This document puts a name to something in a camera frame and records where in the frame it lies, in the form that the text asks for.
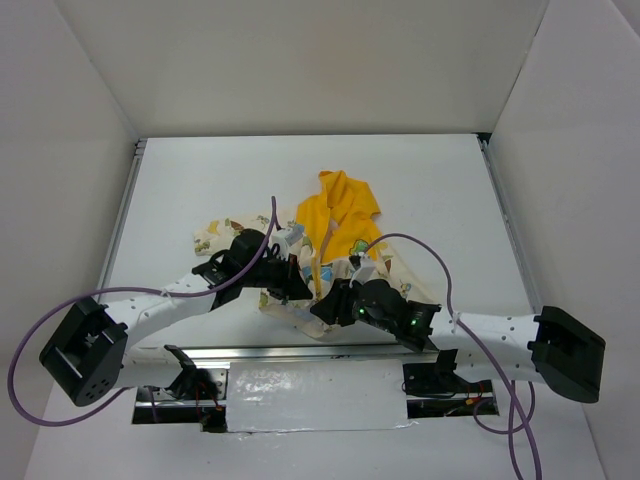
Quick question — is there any yellow cream printed kids jacket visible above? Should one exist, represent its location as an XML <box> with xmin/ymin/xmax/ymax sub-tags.
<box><xmin>194</xmin><ymin>171</ymin><xmax>436</xmax><ymax>341</ymax></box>

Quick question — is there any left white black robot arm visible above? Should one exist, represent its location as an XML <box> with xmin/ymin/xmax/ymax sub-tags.
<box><xmin>39</xmin><ymin>225</ymin><xmax>312</xmax><ymax>407</ymax></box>

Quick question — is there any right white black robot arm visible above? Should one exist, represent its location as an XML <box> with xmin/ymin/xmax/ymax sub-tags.
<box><xmin>310</xmin><ymin>279</ymin><xmax>606</xmax><ymax>404</ymax></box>

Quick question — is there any white foil cover plate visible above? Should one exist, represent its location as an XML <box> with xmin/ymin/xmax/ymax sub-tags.
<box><xmin>226</xmin><ymin>359</ymin><xmax>409</xmax><ymax>433</ymax></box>

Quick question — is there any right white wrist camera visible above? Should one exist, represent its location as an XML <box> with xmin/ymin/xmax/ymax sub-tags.
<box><xmin>349</xmin><ymin>252</ymin><xmax>376</xmax><ymax>286</ymax></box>

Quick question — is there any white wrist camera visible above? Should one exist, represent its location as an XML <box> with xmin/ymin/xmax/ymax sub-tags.
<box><xmin>349</xmin><ymin>252</ymin><xmax>376</xmax><ymax>286</ymax></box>
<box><xmin>271</xmin><ymin>223</ymin><xmax>304</xmax><ymax>259</ymax></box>

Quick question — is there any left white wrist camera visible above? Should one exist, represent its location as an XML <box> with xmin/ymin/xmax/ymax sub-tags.
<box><xmin>271</xmin><ymin>223</ymin><xmax>304</xmax><ymax>259</ymax></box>

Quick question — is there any aluminium front rail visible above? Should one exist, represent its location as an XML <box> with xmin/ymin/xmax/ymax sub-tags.
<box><xmin>180</xmin><ymin>343</ymin><xmax>438</xmax><ymax>368</ymax></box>

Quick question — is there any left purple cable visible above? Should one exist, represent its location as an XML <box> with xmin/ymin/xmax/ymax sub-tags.
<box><xmin>6</xmin><ymin>195</ymin><xmax>279</xmax><ymax>427</ymax></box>

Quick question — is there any purple cable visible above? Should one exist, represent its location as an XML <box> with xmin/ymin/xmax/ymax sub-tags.
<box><xmin>6</xmin><ymin>195</ymin><xmax>279</xmax><ymax>427</ymax></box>
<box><xmin>363</xmin><ymin>232</ymin><xmax>544</xmax><ymax>480</ymax></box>

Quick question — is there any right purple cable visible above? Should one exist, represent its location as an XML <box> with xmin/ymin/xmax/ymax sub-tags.
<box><xmin>363</xmin><ymin>232</ymin><xmax>544</xmax><ymax>480</ymax></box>

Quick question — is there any right aluminium side rail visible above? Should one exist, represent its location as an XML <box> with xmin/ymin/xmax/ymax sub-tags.
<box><xmin>476</xmin><ymin>132</ymin><xmax>543</xmax><ymax>315</ymax></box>

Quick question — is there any aluminium side rail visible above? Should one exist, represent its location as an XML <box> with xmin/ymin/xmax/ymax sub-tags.
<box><xmin>97</xmin><ymin>138</ymin><xmax>148</xmax><ymax>288</ymax></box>
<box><xmin>476</xmin><ymin>132</ymin><xmax>543</xmax><ymax>315</ymax></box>

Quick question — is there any left aluminium side rail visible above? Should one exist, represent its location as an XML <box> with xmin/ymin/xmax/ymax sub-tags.
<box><xmin>97</xmin><ymin>138</ymin><xmax>148</xmax><ymax>288</ymax></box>

